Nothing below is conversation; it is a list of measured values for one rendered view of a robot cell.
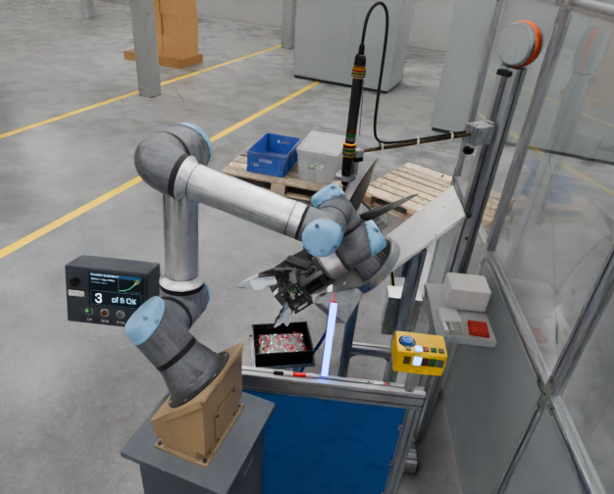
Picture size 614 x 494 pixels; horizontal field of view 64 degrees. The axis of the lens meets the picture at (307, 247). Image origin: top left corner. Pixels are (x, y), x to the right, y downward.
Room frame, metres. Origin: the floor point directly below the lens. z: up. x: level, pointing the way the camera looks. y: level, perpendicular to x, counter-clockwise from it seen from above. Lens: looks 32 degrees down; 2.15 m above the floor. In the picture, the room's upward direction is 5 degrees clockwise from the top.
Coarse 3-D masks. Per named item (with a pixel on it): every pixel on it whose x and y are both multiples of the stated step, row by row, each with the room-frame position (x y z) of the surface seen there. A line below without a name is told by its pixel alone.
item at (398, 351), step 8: (400, 336) 1.22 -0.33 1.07; (416, 336) 1.23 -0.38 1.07; (424, 336) 1.24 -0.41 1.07; (432, 336) 1.24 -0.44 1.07; (440, 336) 1.24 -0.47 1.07; (392, 344) 1.24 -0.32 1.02; (400, 344) 1.19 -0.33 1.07; (416, 344) 1.19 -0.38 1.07; (424, 344) 1.20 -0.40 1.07; (432, 344) 1.20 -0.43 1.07; (440, 344) 1.20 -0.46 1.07; (392, 352) 1.22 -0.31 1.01; (400, 352) 1.16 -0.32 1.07; (408, 352) 1.16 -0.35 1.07; (416, 352) 1.16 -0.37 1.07; (424, 352) 1.16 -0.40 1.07; (392, 360) 1.19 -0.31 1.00; (400, 360) 1.16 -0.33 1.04; (392, 368) 1.17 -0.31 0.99; (400, 368) 1.16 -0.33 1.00; (408, 368) 1.15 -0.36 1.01; (416, 368) 1.15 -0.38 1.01; (424, 368) 1.15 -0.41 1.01; (432, 368) 1.15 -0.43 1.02; (440, 368) 1.15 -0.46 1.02
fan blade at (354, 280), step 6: (354, 270) 1.42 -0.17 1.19; (342, 276) 1.38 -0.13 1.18; (348, 276) 1.38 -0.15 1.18; (354, 276) 1.38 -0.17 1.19; (360, 276) 1.38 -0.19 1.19; (336, 282) 1.36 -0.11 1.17; (348, 282) 1.35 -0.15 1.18; (354, 282) 1.34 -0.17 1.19; (360, 282) 1.34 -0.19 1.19; (324, 288) 1.34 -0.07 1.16; (336, 288) 1.33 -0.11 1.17; (342, 288) 1.32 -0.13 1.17; (348, 288) 1.32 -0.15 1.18
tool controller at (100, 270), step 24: (72, 264) 1.22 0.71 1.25; (96, 264) 1.24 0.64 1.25; (120, 264) 1.26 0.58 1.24; (144, 264) 1.28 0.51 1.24; (72, 288) 1.19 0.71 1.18; (96, 288) 1.19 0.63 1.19; (120, 288) 1.19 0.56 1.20; (144, 288) 1.19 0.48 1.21; (72, 312) 1.17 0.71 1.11; (96, 312) 1.17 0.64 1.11
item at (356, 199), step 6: (372, 168) 1.88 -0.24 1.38; (366, 174) 1.83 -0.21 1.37; (366, 180) 1.88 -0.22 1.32; (360, 186) 1.82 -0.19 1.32; (366, 186) 1.91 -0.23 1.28; (354, 192) 1.78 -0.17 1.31; (360, 192) 1.84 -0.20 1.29; (354, 198) 1.79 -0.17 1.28; (360, 198) 1.86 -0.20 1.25; (354, 204) 1.80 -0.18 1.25; (360, 204) 1.87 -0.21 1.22
